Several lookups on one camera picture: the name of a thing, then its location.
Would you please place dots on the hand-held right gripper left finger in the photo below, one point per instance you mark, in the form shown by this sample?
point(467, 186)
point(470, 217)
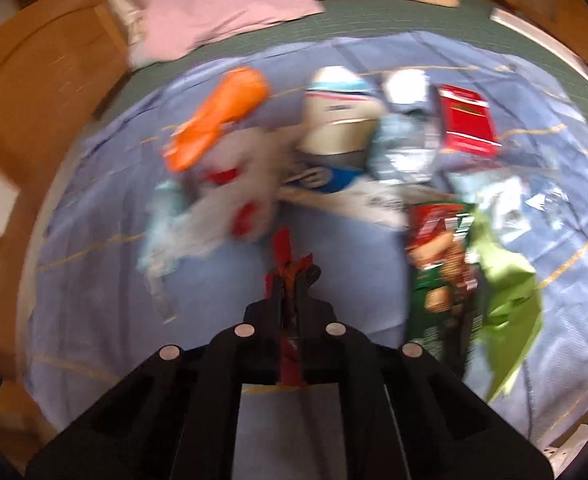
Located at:
point(275, 310)

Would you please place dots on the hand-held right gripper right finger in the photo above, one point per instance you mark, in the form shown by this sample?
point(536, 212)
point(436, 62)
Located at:
point(308, 305)

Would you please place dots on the red wrapper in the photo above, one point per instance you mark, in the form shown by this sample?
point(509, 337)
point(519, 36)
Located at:
point(284, 250)

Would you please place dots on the blue checked blanket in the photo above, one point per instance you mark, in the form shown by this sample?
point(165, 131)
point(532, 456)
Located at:
point(334, 270)

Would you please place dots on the blue white packet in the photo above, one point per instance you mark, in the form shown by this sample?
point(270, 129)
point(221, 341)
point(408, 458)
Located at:
point(324, 177)

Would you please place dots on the pale blue clear wrapper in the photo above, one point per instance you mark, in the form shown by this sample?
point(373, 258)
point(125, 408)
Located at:
point(161, 240)

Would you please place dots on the green red snack packet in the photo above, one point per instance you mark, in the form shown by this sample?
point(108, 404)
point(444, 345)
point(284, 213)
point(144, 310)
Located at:
point(438, 260)

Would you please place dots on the white red plastic bag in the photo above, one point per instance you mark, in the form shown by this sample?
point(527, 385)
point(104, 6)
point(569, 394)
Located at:
point(241, 160)

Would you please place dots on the white blue snack bag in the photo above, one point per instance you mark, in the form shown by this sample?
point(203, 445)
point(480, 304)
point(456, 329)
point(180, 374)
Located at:
point(334, 125)

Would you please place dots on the white round object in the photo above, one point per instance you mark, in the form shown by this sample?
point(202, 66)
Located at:
point(403, 145)

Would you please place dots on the light green wrapper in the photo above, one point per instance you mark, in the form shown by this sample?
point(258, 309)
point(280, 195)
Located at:
point(508, 300)

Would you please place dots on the orange wrapper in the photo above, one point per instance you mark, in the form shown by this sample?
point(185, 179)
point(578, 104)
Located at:
point(214, 110)

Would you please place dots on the clear plastic wrapper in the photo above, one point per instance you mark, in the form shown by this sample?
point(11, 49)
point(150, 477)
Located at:
point(503, 200)

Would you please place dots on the red box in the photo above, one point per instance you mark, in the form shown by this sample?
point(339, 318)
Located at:
point(466, 120)

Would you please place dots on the green bed mat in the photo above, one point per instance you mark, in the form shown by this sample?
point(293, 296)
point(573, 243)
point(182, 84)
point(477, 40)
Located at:
point(373, 20)

